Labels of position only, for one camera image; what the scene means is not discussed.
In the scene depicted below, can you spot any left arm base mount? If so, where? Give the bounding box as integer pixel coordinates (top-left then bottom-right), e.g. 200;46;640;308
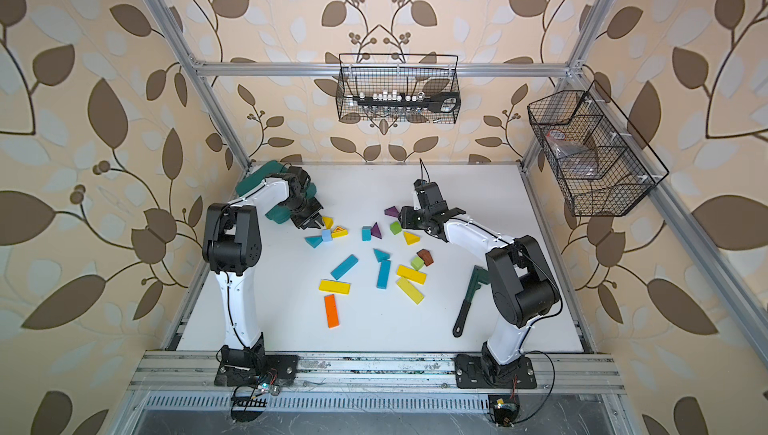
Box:
214;345;299;387

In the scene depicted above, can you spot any brown block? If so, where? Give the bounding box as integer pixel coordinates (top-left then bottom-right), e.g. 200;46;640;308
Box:
417;249;434;266

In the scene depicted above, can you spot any socket set rail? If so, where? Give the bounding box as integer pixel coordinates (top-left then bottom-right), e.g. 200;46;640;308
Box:
349;92;461;114

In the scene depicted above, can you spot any teal long block diagonal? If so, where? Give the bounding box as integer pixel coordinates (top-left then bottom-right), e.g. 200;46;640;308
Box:
331;255;359;281

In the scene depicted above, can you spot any teal long block upright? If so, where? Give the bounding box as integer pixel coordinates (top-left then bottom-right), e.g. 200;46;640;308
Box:
376;259;391;290

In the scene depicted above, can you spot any wire basket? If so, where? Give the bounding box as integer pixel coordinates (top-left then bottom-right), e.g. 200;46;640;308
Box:
334;52;462;125
527;81;669;217

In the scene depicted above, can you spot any purple triangle block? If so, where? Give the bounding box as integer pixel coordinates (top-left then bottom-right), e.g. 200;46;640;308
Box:
384;206;400;218
371;223;382;239

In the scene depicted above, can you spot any orange rectangular block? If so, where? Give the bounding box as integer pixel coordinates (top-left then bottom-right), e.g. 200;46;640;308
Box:
324;294;340;329

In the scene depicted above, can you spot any light green cube lower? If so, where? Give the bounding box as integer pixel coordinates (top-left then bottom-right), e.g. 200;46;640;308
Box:
411;255;425;271

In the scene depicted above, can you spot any back wire basket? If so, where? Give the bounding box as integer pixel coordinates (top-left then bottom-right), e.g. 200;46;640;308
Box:
334;52;462;125

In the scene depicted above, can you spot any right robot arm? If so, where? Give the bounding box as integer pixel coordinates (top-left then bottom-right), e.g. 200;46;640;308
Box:
399;179;561;381

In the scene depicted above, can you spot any green plastic tool case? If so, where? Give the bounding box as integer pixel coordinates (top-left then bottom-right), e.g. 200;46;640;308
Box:
233;160;317;224

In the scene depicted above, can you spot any plastic bag in basket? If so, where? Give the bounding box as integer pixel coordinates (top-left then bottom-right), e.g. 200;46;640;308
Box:
546;129;599;179

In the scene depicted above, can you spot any green cube upper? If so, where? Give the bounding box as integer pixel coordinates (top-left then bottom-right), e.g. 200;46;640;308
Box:
389;221;402;235

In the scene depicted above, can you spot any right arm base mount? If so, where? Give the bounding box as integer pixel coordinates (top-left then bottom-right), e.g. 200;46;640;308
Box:
453;346;537;389

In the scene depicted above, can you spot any lime yellow rectangular block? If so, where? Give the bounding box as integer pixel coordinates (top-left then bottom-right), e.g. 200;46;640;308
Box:
396;277;424;305

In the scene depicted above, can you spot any right wire basket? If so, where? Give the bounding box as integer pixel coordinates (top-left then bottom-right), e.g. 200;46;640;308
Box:
527;81;669;217

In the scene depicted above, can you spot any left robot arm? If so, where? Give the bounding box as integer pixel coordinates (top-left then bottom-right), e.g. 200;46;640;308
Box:
202;160;324;367

